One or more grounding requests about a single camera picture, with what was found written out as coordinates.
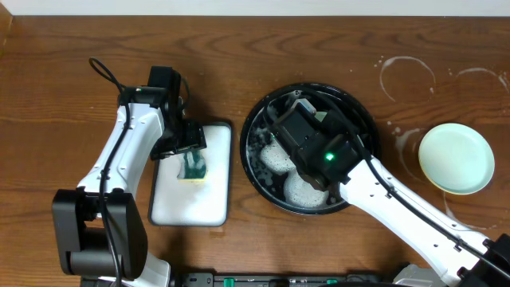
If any round black tray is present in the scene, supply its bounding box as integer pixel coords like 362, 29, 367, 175
240, 83, 381, 214

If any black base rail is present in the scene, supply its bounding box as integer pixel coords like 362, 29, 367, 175
79, 271, 379, 287

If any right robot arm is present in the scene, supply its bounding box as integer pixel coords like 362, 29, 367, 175
264, 100, 509, 286

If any black rectangular foam tray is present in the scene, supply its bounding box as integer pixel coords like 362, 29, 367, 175
148, 122, 232, 227

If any light green plate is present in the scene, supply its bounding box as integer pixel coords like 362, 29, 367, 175
418, 123, 495, 195
315, 112, 328, 122

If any light green plate front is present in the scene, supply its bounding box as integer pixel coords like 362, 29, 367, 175
315, 112, 328, 122

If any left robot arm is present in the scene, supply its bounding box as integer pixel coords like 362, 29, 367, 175
52, 57, 206, 286

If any green yellow sponge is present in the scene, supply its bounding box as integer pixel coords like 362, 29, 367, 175
178, 151, 207, 180

